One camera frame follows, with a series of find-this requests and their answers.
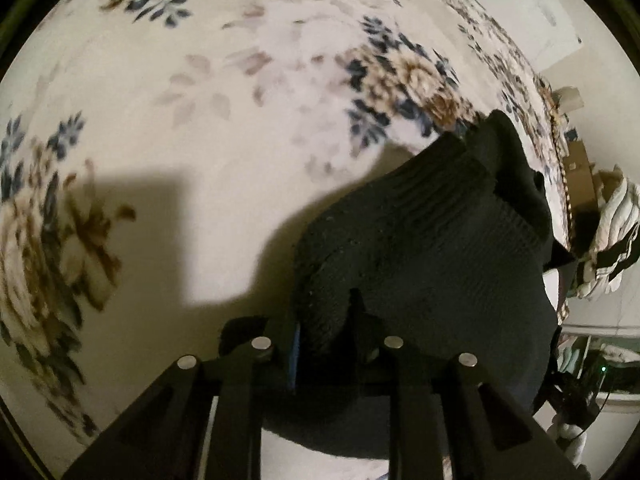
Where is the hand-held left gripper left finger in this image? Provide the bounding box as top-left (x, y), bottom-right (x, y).
top-left (62, 316), bottom-right (301, 480)

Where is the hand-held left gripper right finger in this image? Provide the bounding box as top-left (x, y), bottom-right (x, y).
top-left (350, 290), bottom-right (592, 480)

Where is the black and white knit sweater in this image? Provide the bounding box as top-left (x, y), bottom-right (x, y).
top-left (291, 109), bottom-right (576, 461)

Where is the stack of folded pastel clothes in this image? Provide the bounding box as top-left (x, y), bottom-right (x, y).
top-left (557, 340), bottom-right (587, 376)

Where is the white wardrobe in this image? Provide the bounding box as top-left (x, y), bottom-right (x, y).
top-left (552, 260), bottom-right (640, 401)

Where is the floral bed sheet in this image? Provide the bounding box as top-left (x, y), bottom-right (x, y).
top-left (0, 0), bottom-right (573, 480)

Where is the brown checked blanket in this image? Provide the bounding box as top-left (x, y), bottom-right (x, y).
top-left (542, 75), bottom-right (575, 321)

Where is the black striped track jacket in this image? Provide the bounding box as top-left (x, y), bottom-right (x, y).
top-left (592, 235), bottom-right (640, 276)

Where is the large cardboard box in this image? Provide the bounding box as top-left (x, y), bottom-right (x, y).
top-left (562, 140), bottom-right (603, 221)

